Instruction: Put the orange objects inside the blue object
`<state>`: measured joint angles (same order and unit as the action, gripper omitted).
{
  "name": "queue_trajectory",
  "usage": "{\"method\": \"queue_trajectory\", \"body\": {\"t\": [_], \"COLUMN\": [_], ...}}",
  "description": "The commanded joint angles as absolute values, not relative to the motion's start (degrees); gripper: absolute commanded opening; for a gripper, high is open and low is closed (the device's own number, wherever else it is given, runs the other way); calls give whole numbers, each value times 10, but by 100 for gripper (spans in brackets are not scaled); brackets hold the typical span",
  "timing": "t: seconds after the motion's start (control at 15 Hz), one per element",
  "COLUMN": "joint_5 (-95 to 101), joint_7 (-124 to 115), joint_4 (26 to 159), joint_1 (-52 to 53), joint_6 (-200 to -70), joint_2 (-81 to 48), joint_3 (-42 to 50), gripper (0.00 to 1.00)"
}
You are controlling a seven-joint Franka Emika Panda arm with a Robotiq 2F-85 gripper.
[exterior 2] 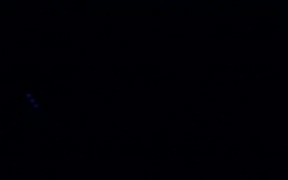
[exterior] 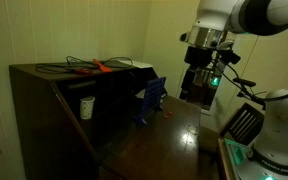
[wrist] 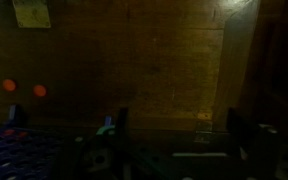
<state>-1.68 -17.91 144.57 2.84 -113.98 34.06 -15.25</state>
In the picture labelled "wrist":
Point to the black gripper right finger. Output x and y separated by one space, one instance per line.
237 134

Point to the orange game disc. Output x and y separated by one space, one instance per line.
9 85
40 90

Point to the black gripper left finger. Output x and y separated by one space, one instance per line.
121 128

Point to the blue connect four grid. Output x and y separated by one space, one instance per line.
26 154

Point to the dark wooden desk leaf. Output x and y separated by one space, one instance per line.
159 58

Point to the metal hinge plate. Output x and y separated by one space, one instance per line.
32 13

